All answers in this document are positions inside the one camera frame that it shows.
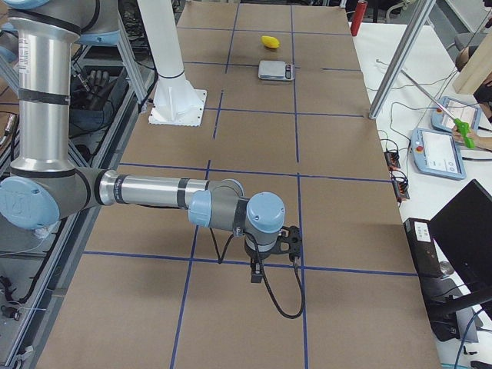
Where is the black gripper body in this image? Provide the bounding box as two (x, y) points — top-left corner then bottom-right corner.
(244, 234), (284, 274)

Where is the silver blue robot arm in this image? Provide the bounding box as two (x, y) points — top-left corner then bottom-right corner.
(1, 1), (285, 283)

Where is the brown paper table cover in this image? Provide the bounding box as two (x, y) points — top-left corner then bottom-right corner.
(38, 2), (440, 368)

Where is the orange black electronics board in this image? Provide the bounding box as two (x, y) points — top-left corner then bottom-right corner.
(382, 138), (401, 169)

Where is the silver kitchen scale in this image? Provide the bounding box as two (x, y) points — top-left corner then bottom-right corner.
(258, 60), (295, 81)

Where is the black desktop computer box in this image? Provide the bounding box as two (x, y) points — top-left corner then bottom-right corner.
(404, 218), (478, 343)

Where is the near blue teach pendant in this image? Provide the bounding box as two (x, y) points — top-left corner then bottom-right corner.
(411, 128), (467, 180)

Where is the blue teach pendant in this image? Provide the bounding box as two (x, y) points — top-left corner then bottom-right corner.
(411, 128), (467, 180)
(430, 96), (482, 132)

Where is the black computer monitor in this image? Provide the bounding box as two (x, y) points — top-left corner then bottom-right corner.
(430, 179), (491, 288)

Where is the far blue teach pendant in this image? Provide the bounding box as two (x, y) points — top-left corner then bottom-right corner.
(430, 96), (482, 132)

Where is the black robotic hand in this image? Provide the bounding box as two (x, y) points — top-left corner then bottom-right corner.
(72, 69), (118, 111)

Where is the person in black shirt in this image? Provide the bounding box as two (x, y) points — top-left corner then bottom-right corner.
(454, 38), (492, 151)

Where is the red cylinder tube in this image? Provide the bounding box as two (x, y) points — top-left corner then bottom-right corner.
(351, 0), (367, 37)

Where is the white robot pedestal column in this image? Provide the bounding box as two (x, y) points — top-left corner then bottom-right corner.
(138, 0), (207, 127)

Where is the green handled reacher grabber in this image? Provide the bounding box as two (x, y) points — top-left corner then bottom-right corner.
(401, 69), (475, 148)

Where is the aluminium frame post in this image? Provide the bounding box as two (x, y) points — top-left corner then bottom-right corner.
(368, 0), (436, 120)

